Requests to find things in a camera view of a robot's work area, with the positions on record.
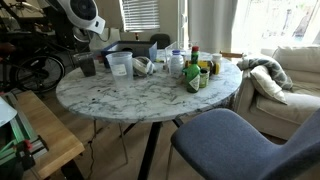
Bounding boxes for large clear plastic cup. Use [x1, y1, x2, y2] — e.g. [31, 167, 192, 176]
[105, 51, 134, 88]

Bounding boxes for cream cushion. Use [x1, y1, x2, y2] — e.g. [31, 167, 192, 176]
[249, 64, 288, 106]

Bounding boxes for beige curtain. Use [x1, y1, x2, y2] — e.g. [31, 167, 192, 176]
[187, 0, 239, 54]

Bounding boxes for grey upholstered chair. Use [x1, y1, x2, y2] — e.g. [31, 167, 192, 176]
[149, 33, 172, 50]

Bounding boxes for green bottle red cap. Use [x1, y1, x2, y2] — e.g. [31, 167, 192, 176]
[181, 45, 202, 94]

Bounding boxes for yellow lid jar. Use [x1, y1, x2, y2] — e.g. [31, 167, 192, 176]
[197, 59, 210, 70]

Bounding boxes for small plastic cup dark contents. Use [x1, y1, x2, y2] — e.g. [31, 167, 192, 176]
[72, 51, 97, 78]

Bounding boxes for blue upholstered chair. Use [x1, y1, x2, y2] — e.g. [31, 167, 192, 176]
[165, 107, 320, 180]

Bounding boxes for white tote bag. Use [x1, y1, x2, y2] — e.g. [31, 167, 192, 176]
[89, 27, 122, 52]

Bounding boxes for small green jar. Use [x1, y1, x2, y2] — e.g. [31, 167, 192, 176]
[199, 68, 210, 89]

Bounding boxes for white window blind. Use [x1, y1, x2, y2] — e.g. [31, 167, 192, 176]
[120, 0, 161, 33]

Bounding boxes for white plastic object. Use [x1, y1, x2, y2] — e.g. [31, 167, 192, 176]
[0, 96, 18, 128]

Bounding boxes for black bicycle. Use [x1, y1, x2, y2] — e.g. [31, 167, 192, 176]
[0, 41, 67, 94]

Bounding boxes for patterned grey blanket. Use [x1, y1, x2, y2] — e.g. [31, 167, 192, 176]
[236, 56, 294, 91]

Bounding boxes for beige sofa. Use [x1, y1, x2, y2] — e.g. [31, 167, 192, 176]
[234, 44, 320, 141]

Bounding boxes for clear plastic container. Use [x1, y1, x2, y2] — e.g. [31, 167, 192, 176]
[163, 40, 179, 63]

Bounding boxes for red black clamp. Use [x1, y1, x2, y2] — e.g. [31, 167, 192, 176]
[14, 139, 37, 171]

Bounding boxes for black floor cable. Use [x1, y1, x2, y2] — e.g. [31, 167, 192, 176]
[85, 131, 98, 180]

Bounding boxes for clear bottle blue cap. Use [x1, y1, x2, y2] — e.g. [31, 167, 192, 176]
[168, 49, 185, 80]

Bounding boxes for black table base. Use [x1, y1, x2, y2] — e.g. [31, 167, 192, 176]
[119, 116, 184, 180]

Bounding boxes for blue cardboard box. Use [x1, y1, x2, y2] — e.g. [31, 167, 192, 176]
[100, 40, 158, 69]

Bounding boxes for dark jar yellow label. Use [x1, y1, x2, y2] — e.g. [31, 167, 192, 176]
[208, 60, 222, 76]

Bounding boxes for white plastic container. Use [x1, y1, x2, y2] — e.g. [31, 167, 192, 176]
[211, 53, 223, 66]

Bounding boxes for green white metal rail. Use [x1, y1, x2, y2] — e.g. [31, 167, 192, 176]
[0, 91, 49, 168]

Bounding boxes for black sideboard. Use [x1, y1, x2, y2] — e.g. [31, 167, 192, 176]
[0, 16, 81, 54]

